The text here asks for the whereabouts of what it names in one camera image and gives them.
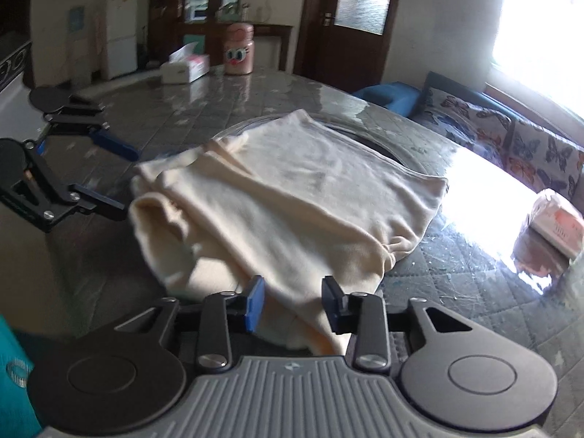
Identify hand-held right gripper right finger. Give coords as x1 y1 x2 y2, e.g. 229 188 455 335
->
322 276 474 372

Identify pink cartoon face canister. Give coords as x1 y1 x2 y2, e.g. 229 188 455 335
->
223 23 255 75

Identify dark wooden cabinet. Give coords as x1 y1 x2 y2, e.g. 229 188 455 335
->
147 0 248 64

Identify dark wooden door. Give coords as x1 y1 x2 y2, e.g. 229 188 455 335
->
305 0 406 95

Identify white pink tissue box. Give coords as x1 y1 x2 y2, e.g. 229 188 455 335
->
159 42 211 84

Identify white refrigerator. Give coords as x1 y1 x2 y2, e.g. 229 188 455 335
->
105 0 139 80

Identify butterfly print sofa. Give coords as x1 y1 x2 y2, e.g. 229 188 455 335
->
411 72 584 215

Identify cream knit garment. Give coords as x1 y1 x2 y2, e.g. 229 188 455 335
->
128 108 450 357

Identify round glass turntable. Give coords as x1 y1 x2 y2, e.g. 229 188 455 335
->
214 114 459 274

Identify blue cushion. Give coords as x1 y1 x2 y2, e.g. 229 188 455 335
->
352 81 424 116

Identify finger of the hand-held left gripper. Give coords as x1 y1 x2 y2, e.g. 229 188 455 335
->
35 103 140 162
0 141 129 234

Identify dark wooden side table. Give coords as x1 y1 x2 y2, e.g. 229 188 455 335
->
249 24 293 73

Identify pink white tissue pack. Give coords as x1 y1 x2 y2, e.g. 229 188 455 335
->
524 188 584 262

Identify white water dispenser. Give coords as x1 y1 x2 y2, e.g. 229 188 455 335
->
66 4 102 85

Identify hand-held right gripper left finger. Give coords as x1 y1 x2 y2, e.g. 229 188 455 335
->
114 276 266 372

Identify bright window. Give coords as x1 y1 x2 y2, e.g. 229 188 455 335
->
490 0 584 117

